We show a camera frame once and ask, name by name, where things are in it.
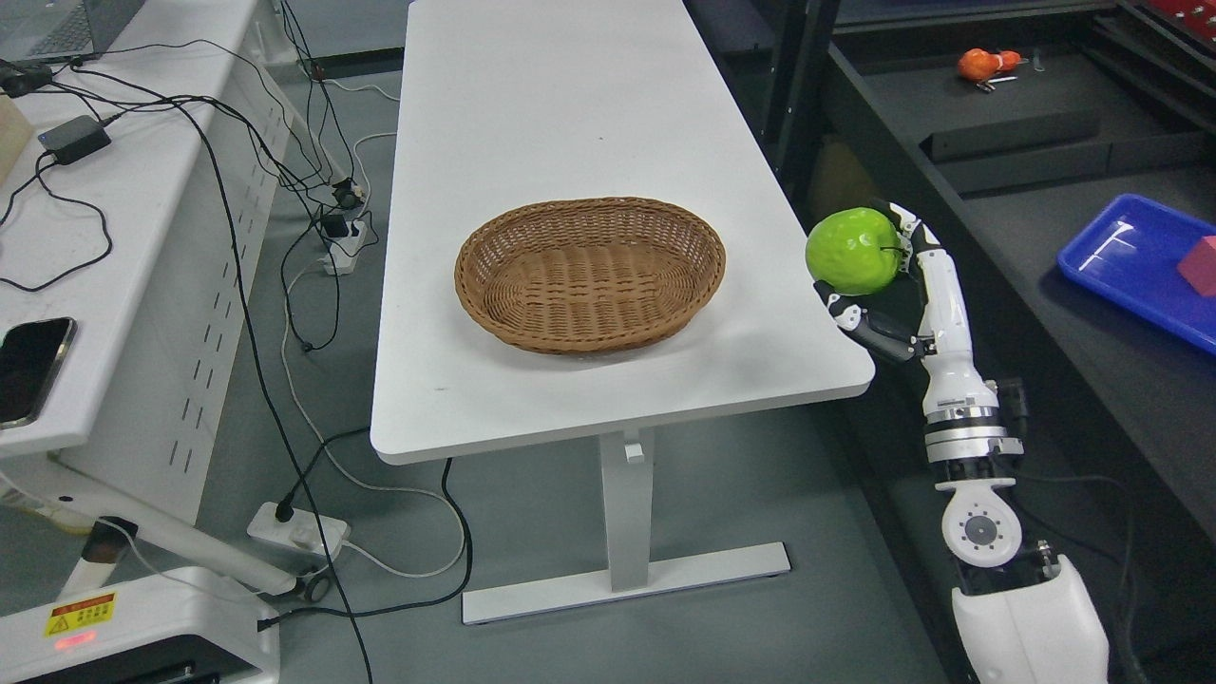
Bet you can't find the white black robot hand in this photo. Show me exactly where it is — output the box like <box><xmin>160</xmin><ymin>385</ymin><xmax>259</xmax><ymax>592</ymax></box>
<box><xmin>815</xmin><ymin>200</ymin><xmax>998</xmax><ymax>428</ymax></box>

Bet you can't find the green apple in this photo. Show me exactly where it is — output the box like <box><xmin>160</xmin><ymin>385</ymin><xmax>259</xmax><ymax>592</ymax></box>
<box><xmin>805</xmin><ymin>207</ymin><xmax>903</xmax><ymax>295</ymax></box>

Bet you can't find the white robot forearm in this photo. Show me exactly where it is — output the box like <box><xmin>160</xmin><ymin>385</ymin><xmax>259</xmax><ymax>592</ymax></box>
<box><xmin>924</xmin><ymin>403</ymin><xmax>1111</xmax><ymax>683</ymax></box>

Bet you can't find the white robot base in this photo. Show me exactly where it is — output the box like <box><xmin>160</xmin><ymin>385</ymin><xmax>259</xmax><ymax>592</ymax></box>
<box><xmin>1</xmin><ymin>566</ymin><xmax>278</xmax><ymax>683</ymax></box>

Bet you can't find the orange toy on shelf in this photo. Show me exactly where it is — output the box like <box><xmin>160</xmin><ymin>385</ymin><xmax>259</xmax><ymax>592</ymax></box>
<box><xmin>956</xmin><ymin>47</ymin><xmax>1021</xmax><ymax>92</ymax></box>

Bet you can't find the blue plastic tray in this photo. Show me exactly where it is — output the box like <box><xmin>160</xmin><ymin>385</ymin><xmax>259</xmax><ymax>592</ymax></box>
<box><xmin>1055</xmin><ymin>194</ymin><xmax>1215</xmax><ymax>353</ymax></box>

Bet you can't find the pink block in tray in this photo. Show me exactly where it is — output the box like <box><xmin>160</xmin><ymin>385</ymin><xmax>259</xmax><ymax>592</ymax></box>
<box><xmin>1173</xmin><ymin>235</ymin><xmax>1216</xmax><ymax>297</ymax></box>

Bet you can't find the brown wicker basket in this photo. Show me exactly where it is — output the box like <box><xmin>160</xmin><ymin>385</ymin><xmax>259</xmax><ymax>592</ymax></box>
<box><xmin>454</xmin><ymin>198</ymin><xmax>727</xmax><ymax>354</ymax></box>

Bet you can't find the white power strip far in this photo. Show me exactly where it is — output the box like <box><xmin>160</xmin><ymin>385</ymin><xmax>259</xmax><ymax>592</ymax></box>
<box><xmin>319</xmin><ymin>214</ymin><xmax>368</xmax><ymax>276</ymax></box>

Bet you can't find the white power strip on floor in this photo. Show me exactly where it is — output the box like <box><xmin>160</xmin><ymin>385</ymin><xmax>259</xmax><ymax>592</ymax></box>
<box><xmin>246</xmin><ymin>501</ymin><xmax>351</xmax><ymax>557</ymax></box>

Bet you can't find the white side desk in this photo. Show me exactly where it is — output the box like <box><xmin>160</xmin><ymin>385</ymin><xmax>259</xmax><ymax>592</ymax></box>
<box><xmin>1</xmin><ymin>1</ymin><xmax>298</xmax><ymax>595</ymax></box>

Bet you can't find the black power adapter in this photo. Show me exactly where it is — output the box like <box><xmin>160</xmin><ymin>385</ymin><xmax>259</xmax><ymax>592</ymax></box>
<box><xmin>36</xmin><ymin>114</ymin><xmax>109</xmax><ymax>166</ymax></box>

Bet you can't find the black smartphone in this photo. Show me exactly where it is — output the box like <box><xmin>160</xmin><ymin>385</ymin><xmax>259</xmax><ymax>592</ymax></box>
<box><xmin>1</xmin><ymin>316</ymin><xmax>77</xmax><ymax>428</ymax></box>

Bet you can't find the grey laptop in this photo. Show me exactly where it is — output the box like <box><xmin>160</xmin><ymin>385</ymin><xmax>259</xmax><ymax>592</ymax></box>
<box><xmin>1</xmin><ymin>1</ymin><xmax>143</xmax><ymax>65</ymax></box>

